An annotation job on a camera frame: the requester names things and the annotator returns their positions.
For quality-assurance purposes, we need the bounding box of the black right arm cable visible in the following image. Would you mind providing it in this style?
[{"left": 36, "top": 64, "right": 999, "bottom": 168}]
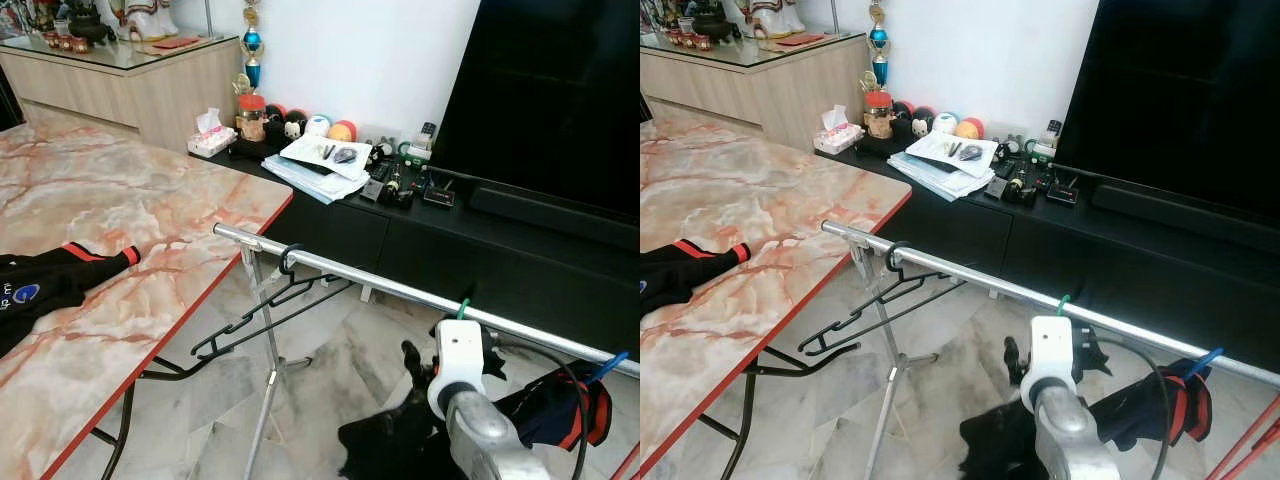
[
  {"left": 487, "top": 338, "right": 591, "bottom": 480},
  {"left": 1085, "top": 335, "right": 1173, "bottom": 480}
]

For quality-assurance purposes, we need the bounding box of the light wooden sideboard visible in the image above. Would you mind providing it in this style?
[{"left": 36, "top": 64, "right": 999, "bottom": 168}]
[
  {"left": 640, "top": 28, "right": 871, "bottom": 149},
  {"left": 0, "top": 30, "right": 243, "bottom": 151}
]

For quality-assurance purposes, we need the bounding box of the silver metal clothes rack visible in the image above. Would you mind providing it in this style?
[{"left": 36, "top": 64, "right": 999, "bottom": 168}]
[
  {"left": 213, "top": 224, "right": 641, "bottom": 480},
  {"left": 820, "top": 218, "right": 1280, "bottom": 480}
]

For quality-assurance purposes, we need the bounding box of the navy polo shirt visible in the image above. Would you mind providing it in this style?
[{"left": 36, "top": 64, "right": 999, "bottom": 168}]
[
  {"left": 495, "top": 360, "right": 613, "bottom": 451},
  {"left": 1090, "top": 358, "right": 1214, "bottom": 451}
]

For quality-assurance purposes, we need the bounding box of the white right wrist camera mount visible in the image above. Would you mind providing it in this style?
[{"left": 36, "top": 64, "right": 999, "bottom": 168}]
[
  {"left": 1018, "top": 316, "right": 1076, "bottom": 413},
  {"left": 427, "top": 320, "right": 487, "bottom": 421}
]

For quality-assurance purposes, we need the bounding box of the black soundbar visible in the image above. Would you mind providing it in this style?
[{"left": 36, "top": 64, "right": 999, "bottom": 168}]
[
  {"left": 1090, "top": 180, "right": 1280, "bottom": 256},
  {"left": 468, "top": 182, "right": 641, "bottom": 251}
]

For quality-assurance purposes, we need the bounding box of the marble pattern folding table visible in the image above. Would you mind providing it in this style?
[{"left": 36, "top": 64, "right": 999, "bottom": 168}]
[
  {"left": 640, "top": 115, "right": 913, "bottom": 480},
  {"left": 0, "top": 118, "right": 294, "bottom": 480}
]

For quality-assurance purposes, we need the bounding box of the stack of white papers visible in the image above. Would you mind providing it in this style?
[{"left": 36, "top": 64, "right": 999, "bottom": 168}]
[
  {"left": 887, "top": 130, "right": 999, "bottom": 201},
  {"left": 262, "top": 133, "right": 373, "bottom": 205}
]

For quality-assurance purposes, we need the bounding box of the black TV console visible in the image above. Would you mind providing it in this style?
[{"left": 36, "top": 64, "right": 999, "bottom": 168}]
[
  {"left": 815, "top": 140, "right": 1280, "bottom": 373},
  {"left": 190, "top": 145, "right": 641, "bottom": 361}
]

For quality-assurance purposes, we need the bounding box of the blue and gold trophy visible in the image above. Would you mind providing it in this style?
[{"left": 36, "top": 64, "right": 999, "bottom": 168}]
[
  {"left": 865, "top": 0, "right": 893, "bottom": 89},
  {"left": 240, "top": 0, "right": 266, "bottom": 91}
]

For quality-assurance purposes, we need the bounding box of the black plastic hanger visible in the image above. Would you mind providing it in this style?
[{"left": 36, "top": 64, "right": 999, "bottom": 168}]
[
  {"left": 797, "top": 240, "right": 969, "bottom": 359},
  {"left": 190, "top": 243, "right": 356, "bottom": 361}
]

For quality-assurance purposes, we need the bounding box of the black incense pot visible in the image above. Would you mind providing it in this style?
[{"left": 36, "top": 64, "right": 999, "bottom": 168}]
[
  {"left": 65, "top": 5, "right": 111, "bottom": 46},
  {"left": 690, "top": 5, "right": 736, "bottom": 41}
]

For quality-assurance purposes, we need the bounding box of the white porcelain statue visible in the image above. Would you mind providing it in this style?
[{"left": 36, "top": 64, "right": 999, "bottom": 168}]
[
  {"left": 118, "top": 0, "right": 181, "bottom": 43},
  {"left": 745, "top": 0, "right": 806, "bottom": 39}
]

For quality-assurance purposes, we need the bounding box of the blue plastic hanger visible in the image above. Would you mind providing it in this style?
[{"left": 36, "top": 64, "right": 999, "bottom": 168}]
[
  {"left": 1180, "top": 347, "right": 1223, "bottom": 381},
  {"left": 588, "top": 350, "right": 631, "bottom": 386}
]

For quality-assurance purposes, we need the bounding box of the white tissue box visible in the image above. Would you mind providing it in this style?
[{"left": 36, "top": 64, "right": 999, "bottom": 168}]
[
  {"left": 188, "top": 108, "right": 239, "bottom": 158},
  {"left": 813, "top": 105, "right": 866, "bottom": 154}
]

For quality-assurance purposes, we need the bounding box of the black tape dispenser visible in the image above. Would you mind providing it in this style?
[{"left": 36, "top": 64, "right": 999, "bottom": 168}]
[
  {"left": 1008, "top": 165, "right": 1041, "bottom": 206},
  {"left": 385, "top": 165, "right": 416, "bottom": 208}
]

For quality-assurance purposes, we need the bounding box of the black television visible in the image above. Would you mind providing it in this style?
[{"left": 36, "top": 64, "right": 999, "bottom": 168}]
[
  {"left": 430, "top": 0, "right": 641, "bottom": 216},
  {"left": 1055, "top": 0, "right": 1280, "bottom": 221}
]

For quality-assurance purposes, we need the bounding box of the dark glass display cabinet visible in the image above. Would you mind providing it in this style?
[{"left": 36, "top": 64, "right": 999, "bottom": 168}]
[{"left": 0, "top": 62, "right": 26, "bottom": 133}]

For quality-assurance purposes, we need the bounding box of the black printed T-shirt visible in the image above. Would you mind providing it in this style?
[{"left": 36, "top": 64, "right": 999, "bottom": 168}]
[
  {"left": 958, "top": 385, "right": 1041, "bottom": 480},
  {"left": 337, "top": 385, "right": 456, "bottom": 480}
]

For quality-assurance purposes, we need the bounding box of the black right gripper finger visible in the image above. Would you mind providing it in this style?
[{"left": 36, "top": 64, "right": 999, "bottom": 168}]
[
  {"left": 1003, "top": 337, "right": 1028, "bottom": 391},
  {"left": 483, "top": 328, "right": 508, "bottom": 383},
  {"left": 400, "top": 340, "right": 433, "bottom": 399},
  {"left": 1074, "top": 322, "right": 1101, "bottom": 379}
]

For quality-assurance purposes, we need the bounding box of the brown jar with red lid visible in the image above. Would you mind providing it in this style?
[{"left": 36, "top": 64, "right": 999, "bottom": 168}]
[
  {"left": 237, "top": 93, "right": 269, "bottom": 143},
  {"left": 863, "top": 90, "right": 894, "bottom": 139}
]

